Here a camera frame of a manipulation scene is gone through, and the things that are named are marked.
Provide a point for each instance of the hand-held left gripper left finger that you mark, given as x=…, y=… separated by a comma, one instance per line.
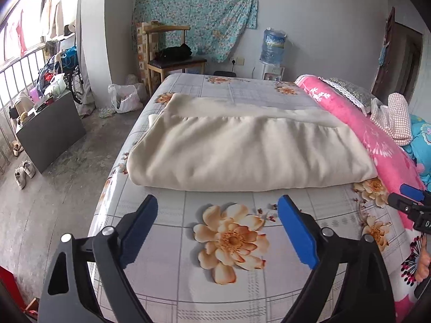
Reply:
x=141, y=228

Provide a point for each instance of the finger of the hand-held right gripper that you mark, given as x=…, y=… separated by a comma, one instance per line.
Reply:
x=412, y=192
x=404, y=202

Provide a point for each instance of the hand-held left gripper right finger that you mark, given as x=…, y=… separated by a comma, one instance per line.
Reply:
x=298, y=235

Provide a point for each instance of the cream zip jacket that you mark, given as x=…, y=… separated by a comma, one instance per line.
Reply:
x=242, y=148

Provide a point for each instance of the person's right hand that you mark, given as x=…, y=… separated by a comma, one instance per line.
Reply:
x=425, y=262

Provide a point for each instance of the bed with floral sheet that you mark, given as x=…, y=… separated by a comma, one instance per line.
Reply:
x=175, y=235

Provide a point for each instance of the blue cartoon blanket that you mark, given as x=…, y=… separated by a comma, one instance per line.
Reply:
x=421, y=141

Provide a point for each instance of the pink floral blanket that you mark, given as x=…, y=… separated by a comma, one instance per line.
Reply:
x=377, y=141

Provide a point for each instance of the pink checked cloth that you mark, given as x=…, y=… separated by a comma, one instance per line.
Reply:
x=397, y=117

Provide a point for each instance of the lace-edged pillow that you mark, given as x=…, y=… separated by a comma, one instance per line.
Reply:
x=350, y=94

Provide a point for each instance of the small floor rag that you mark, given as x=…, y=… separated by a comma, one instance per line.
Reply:
x=106, y=112

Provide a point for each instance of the white sneaker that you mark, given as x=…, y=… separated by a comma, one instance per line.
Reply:
x=29, y=169
x=20, y=179

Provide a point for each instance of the grey cabinet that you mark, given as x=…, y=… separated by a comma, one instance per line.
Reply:
x=50, y=134

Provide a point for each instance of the brown wooden door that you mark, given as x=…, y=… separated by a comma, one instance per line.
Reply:
x=404, y=57

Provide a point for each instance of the beige slippers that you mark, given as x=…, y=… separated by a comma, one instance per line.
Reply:
x=17, y=148

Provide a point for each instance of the wheelchair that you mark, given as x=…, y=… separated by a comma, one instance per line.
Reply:
x=79, y=80

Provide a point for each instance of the wooden chair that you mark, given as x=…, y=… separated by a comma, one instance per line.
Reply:
x=168, y=67

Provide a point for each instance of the white water dispenser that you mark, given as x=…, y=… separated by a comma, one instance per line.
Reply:
x=273, y=73

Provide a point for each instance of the black stool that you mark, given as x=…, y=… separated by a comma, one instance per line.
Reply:
x=224, y=73

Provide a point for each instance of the pile of clutter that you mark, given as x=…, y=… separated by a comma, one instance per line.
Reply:
x=50, y=77

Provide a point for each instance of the patterned cardboard box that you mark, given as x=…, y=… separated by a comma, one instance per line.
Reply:
x=141, y=50

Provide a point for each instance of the blue water bottle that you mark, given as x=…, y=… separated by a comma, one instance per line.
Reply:
x=273, y=47

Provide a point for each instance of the metal railing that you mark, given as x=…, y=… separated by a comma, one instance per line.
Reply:
x=10, y=87

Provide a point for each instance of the hanging pink garment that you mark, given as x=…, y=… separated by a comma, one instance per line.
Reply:
x=18, y=33

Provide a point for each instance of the hanging cream garment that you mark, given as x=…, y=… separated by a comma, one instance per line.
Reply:
x=52, y=13

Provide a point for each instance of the wall socket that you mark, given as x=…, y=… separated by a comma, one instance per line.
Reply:
x=237, y=61

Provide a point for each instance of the teal floral wall cloth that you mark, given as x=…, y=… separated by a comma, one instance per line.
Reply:
x=202, y=10

